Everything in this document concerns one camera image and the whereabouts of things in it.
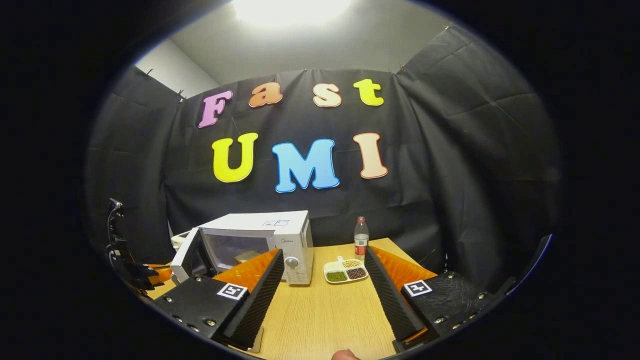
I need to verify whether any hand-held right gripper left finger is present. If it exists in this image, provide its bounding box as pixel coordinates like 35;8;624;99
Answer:
152;248;286;351

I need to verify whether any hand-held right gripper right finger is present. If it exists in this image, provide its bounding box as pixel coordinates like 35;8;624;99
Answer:
364;246;496;352

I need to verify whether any white microwave oven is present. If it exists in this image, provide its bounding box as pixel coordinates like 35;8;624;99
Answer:
170;210;315;286

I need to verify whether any white divided dish of beans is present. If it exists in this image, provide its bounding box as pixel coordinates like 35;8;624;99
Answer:
323;256;370;285

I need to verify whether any clear bottle with red label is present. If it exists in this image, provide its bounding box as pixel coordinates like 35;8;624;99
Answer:
353;216;370;261

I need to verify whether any black backdrop cloth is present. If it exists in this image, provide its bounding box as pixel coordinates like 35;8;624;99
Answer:
85;25;561;296

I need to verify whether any large ceiling light panel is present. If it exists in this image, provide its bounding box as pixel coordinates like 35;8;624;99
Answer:
232;0;351;26

